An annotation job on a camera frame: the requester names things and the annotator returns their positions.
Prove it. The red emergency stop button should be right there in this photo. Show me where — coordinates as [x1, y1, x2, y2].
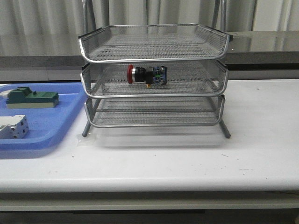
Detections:
[126, 64, 167, 88]

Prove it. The silver mesh tray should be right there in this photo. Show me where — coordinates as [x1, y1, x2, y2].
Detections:
[84, 95, 225, 128]
[78, 24, 230, 63]
[80, 60, 228, 98]

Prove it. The silver mesh bottom tray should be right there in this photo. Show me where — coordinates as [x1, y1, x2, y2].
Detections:
[84, 95, 225, 128]

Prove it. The silver mesh top tray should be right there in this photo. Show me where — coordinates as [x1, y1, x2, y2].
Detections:
[78, 24, 230, 63]

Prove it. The blue plastic tray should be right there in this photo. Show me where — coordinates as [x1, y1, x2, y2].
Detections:
[0, 83, 86, 151]

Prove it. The grey background counter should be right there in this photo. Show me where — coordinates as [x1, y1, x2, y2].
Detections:
[0, 31, 299, 70]

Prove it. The white circuit breaker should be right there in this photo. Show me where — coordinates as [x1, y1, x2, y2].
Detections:
[0, 115, 29, 139]

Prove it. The grey metal rack frame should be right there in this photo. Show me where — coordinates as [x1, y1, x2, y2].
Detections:
[82, 0, 231, 139]

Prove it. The green electrical switch block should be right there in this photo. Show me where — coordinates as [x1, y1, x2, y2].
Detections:
[6, 87, 59, 109]

